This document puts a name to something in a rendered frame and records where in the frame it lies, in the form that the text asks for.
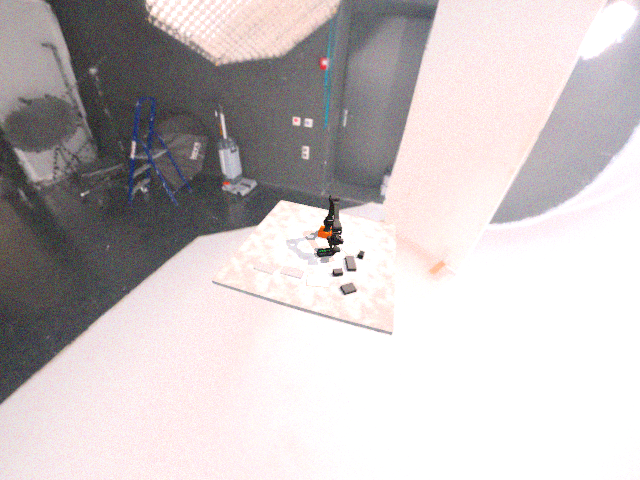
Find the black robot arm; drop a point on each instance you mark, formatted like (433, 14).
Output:
(331, 222)

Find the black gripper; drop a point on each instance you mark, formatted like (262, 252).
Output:
(335, 249)

